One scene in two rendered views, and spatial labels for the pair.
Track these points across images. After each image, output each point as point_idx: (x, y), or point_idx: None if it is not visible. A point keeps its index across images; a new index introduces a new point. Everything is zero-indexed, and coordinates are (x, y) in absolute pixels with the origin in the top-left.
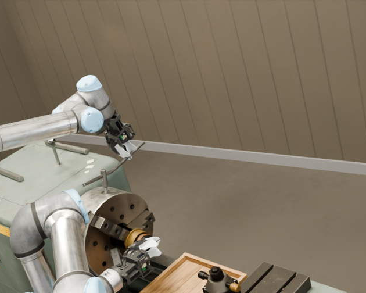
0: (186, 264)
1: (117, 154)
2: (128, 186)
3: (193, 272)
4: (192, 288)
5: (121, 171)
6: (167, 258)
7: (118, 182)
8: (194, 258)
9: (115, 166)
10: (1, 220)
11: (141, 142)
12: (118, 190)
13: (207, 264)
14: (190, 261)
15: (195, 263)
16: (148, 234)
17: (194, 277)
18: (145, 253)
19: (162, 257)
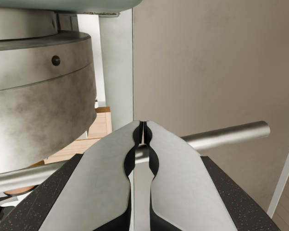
0: (98, 120)
1: (77, 155)
2: (122, 11)
3: (92, 136)
4: (72, 153)
5: (122, 8)
6: (98, 78)
7: (90, 9)
8: (108, 130)
9: (11, 187)
10: None
11: (252, 137)
12: (6, 151)
13: None
14: (105, 119)
15: (106, 128)
16: (31, 188)
17: (87, 142)
18: None
19: (96, 70)
